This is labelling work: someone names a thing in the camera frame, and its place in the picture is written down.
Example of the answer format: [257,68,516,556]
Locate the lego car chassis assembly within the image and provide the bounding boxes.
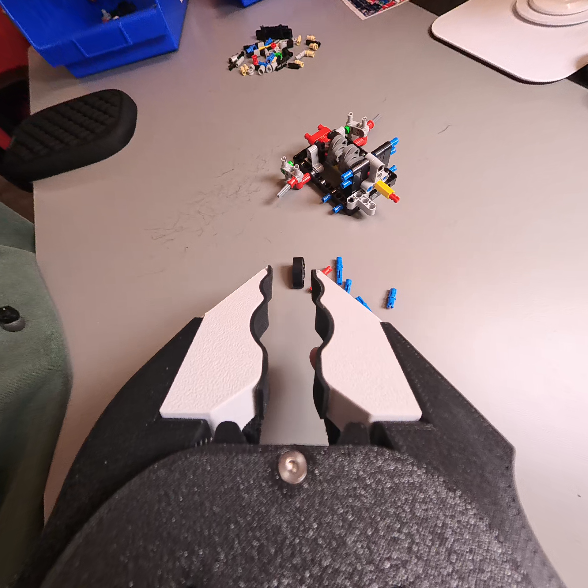
[277,111,401,217]

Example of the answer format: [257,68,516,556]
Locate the colourful sticker sheet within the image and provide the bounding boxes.
[341,0,411,20]

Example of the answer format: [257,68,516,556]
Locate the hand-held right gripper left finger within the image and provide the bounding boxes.
[158,265,274,430]

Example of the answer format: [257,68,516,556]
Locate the scattered lego parts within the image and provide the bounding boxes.
[89,0,154,23]

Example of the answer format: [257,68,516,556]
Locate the white book stand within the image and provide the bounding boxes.
[430,0,588,84]

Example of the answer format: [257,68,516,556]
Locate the pile of small lego pieces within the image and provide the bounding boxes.
[227,25,321,76]

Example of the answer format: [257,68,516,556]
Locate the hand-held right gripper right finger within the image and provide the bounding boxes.
[311,269,423,428]

